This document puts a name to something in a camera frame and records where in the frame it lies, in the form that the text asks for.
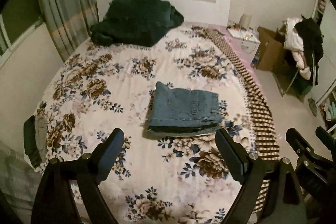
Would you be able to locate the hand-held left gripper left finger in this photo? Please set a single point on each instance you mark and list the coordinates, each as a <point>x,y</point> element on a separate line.
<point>110,153</point>

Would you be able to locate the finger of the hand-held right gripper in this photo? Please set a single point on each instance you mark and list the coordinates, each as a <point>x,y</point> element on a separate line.
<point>298,141</point>
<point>326,136</point>

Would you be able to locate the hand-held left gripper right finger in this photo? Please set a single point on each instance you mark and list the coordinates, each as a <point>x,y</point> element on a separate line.
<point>231,155</point>

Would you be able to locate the blue jeans pants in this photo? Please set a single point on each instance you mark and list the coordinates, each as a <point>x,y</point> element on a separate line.
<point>181,106</point>

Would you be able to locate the grey slippers pair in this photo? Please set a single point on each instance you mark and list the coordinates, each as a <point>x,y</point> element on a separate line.
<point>313,107</point>

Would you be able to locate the folded blue jeans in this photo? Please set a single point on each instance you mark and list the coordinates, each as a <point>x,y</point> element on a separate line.
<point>181,132</point>

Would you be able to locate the metal folding chair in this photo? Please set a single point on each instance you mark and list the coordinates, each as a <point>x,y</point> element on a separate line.
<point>287,82</point>

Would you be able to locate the brown checkered cloth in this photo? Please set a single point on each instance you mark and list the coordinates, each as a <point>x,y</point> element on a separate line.
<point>252,90</point>

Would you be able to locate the dark folded cloth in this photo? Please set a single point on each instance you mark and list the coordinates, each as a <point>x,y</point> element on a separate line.
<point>32,140</point>

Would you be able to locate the white wardrobe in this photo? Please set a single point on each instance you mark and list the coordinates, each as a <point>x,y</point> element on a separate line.
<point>328,56</point>

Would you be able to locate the plastic water bottle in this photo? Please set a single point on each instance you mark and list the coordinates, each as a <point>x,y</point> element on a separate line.
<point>254,60</point>

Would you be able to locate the brown cardboard box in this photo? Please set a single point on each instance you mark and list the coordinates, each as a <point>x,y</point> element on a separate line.
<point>269,50</point>

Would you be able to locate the floral printed blanket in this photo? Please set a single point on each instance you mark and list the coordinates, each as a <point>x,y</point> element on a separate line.
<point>147,61</point>

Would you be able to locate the black garment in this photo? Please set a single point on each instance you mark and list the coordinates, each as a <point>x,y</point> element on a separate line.
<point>311,37</point>

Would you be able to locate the white garment pile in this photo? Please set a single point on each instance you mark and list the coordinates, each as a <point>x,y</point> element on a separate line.
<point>292,35</point>

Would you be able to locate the pink bed sheet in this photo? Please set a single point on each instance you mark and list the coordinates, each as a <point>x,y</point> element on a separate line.
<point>236,48</point>

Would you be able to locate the white nightstand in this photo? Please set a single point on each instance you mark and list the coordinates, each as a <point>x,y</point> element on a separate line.
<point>245,41</point>

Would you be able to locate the beige table lamp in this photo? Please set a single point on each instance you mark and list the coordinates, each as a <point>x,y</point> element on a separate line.
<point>246,22</point>

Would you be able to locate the dark green blanket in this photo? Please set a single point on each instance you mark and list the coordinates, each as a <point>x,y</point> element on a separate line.
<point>136,22</point>

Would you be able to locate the white wooden bed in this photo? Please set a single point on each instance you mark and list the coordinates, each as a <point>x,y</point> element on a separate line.
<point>194,10</point>

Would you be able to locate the striped grey curtain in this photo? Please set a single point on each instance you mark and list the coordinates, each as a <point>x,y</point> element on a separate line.
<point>65,3</point>

